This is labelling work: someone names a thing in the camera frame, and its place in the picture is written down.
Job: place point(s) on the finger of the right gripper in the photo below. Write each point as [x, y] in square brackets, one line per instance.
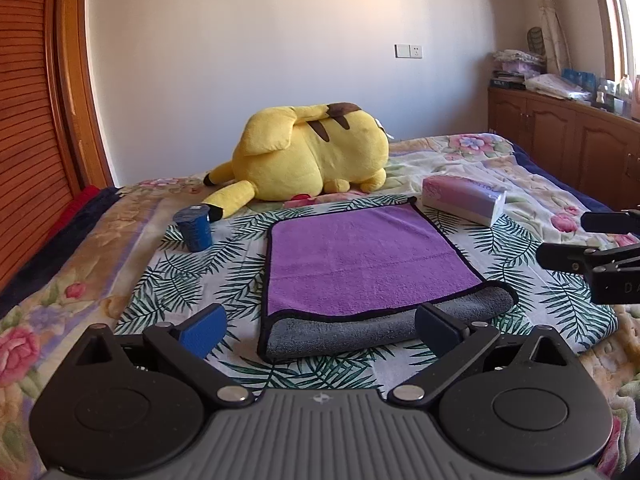
[615, 222]
[573, 259]

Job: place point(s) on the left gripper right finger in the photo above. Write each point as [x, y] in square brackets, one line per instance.
[458, 348]

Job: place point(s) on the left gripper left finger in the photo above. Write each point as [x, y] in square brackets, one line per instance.
[181, 351]

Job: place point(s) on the purple and grey towel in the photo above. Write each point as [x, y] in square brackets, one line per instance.
[351, 280]

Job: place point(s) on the wooden cabinet row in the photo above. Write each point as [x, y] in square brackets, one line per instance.
[591, 150]

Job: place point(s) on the floral bed quilt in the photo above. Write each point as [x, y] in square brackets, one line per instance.
[96, 283]

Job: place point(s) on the pink tissue pack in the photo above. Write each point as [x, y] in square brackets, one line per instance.
[465, 198]

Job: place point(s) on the blue cup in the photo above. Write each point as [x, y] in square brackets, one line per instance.
[193, 224]

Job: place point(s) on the bottles on cabinet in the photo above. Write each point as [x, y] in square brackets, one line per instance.
[616, 97]

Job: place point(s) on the blue boxes on cabinet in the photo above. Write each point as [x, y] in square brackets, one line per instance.
[585, 80]

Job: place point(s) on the white folded cloth on cabinet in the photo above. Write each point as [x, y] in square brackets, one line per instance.
[557, 88]

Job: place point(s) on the red dark blanket edge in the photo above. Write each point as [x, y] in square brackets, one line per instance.
[78, 219]

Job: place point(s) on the stack of folded linens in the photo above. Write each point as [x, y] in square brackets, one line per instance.
[513, 67]

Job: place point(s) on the yellow Pikachu plush toy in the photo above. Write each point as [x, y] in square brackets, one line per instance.
[287, 151]

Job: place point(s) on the wooden louvered wardrobe door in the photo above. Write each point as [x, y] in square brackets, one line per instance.
[51, 145]

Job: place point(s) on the white wall switch outlet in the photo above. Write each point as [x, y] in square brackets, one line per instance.
[408, 51]

